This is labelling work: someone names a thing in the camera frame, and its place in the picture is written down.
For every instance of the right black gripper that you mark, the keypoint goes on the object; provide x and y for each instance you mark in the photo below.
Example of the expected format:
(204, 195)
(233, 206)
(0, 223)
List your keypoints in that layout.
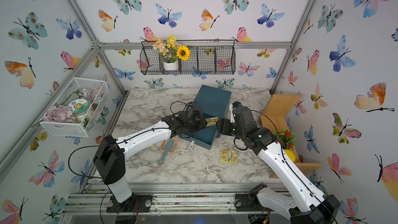
(224, 127)

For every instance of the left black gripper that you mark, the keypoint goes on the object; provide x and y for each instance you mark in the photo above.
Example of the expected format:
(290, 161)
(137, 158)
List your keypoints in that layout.
(202, 122)

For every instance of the yellow cookie packet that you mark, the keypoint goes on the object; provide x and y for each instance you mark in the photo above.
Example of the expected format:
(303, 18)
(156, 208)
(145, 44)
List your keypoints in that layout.
(234, 156)
(211, 121)
(224, 156)

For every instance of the dark teal top drawer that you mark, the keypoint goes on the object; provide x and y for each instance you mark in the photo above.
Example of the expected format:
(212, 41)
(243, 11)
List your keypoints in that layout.
(204, 138)

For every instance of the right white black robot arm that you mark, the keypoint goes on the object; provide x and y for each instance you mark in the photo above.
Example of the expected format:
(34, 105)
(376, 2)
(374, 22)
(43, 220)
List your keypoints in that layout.
(307, 204)

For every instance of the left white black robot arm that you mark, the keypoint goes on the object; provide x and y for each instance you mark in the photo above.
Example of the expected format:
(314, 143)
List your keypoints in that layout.
(112, 153)

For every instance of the dark teal drawer cabinet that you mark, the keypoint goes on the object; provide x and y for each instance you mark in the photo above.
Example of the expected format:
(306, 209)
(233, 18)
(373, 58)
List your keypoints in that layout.
(213, 101)

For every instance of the pink wooden brush tray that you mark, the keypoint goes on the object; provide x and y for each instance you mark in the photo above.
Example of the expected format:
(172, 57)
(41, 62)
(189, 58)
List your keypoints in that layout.
(174, 141)

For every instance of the red flower green plant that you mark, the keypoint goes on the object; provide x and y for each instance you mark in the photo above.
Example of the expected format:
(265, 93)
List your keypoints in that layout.
(286, 138)

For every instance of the yellow toy on shelf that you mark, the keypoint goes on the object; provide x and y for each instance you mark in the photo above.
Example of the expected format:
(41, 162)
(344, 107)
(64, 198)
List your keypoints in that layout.
(290, 154)

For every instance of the white pot yellow flowers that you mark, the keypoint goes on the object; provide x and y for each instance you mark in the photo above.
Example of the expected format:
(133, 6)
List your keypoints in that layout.
(171, 53)

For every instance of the round green label tin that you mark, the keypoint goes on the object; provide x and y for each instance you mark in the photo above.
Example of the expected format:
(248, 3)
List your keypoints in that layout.
(79, 106)

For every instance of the pink artificial flower bunch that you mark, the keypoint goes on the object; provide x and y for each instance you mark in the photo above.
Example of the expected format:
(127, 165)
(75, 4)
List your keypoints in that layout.
(59, 113)

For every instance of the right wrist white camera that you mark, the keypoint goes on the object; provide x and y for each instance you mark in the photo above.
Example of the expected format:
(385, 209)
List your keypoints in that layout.
(232, 107)

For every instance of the wooden wall shelf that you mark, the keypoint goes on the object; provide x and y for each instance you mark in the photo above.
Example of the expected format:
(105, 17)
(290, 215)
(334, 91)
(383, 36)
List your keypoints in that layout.
(273, 118)

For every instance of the teal handled brush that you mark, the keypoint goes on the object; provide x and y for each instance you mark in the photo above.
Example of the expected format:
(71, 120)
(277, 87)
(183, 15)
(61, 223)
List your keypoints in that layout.
(163, 157)

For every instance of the black wire wall basket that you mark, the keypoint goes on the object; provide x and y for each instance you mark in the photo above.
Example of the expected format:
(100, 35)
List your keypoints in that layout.
(207, 57)

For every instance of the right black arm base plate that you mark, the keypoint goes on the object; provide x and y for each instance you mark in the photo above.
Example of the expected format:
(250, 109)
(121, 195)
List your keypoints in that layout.
(248, 200)

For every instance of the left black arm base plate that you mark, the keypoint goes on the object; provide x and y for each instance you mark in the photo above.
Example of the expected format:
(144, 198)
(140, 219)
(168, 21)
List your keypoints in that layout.
(134, 204)

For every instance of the white mesh wall basket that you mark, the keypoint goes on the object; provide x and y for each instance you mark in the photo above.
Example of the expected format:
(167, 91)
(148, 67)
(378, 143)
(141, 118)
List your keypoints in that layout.
(96, 92)

